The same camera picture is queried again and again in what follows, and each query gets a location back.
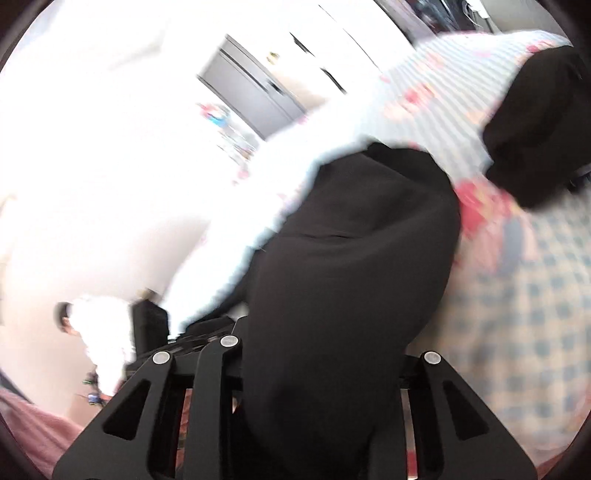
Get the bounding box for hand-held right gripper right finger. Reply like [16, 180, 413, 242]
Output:
[369, 352, 539, 480]

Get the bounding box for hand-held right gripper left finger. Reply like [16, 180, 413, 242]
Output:
[53, 316, 250, 480]

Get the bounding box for black pants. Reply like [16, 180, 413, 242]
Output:
[182, 142, 462, 480]

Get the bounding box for person's body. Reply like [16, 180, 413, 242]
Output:
[53, 295, 137, 398]

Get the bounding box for printed blanket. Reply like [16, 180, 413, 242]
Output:
[233, 28, 591, 462]

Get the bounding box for pink fluffy cloth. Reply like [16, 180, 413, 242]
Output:
[0, 387, 86, 462]

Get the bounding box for grey door panel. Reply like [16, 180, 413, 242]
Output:
[198, 34, 308, 139]

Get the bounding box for black crumpled garment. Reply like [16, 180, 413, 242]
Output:
[482, 45, 591, 210]

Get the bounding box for dark glass wardrobe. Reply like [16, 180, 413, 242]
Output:
[406, 0, 504, 35]

